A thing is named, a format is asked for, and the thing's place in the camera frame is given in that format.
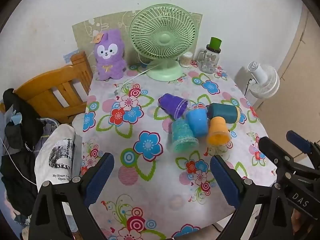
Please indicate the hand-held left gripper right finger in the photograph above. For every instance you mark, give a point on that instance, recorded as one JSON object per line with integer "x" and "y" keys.
{"x": 225, "y": 182}

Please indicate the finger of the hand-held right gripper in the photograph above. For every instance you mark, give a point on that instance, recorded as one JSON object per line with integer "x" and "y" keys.
{"x": 273, "y": 151}
{"x": 298, "y": 140}

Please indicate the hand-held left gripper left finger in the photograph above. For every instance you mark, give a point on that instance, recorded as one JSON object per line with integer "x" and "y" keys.
{"x": 99, "y": 178}

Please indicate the orange plastic cup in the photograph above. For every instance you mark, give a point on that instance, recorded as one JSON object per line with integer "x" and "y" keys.
{"x": 218, "y": 132}

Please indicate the clear teal patterned cup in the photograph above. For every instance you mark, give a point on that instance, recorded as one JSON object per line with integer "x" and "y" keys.
{"x": 182, "y": 136}

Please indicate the dark teal plastic cup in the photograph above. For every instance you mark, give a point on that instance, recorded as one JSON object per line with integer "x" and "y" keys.
{"x": 223, "y": 112}

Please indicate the blue plastic cup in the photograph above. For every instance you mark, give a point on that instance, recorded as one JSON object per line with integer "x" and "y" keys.
{"x": 197, "y": 121}

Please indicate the purple plastic cup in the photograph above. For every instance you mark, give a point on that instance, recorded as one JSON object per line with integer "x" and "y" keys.
{"x": 171, "y": 103}

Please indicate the beige wooden door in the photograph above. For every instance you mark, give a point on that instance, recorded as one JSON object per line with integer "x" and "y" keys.
{"x": 295, "y": 92}

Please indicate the white printed shirt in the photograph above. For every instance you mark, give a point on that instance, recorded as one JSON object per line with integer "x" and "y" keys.
{"x": 57, "y": 155}

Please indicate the floral tablecloth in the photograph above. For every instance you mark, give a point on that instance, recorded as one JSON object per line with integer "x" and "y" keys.
{"x": 150, "y": 180}

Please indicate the white desk fan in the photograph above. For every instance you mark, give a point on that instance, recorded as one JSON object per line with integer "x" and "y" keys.
{"x": 266, "y": 80}

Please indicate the striped purple cloth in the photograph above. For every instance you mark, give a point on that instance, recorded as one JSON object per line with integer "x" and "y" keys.
{"x": 47, "y": 131}

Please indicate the black garment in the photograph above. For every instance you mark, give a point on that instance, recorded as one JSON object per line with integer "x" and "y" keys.
{"x": 20, "y": 165}

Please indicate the blue face mask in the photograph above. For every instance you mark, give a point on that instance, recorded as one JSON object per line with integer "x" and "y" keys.
{"x": 15, "y": 119}

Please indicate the wooden chair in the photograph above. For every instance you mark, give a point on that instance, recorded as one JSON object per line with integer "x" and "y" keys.
{"x": 50, "y": 87}

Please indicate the glass jar mug green lid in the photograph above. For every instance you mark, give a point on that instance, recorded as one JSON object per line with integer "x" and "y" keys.
{"x": 210, "y": 58}

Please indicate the purple plush toy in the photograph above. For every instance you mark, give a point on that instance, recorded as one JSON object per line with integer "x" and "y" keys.
{"x": 110, "y": 60}

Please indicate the cotton swab container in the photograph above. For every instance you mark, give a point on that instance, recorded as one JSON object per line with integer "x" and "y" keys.
{"x": 186, "y": 60}

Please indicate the green desk fan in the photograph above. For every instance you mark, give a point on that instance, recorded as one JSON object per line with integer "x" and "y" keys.
{"x": 163, "y": 38}

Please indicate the beige printed wall mat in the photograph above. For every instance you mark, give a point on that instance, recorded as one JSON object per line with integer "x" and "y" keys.
{"x": 85, "y": 33}

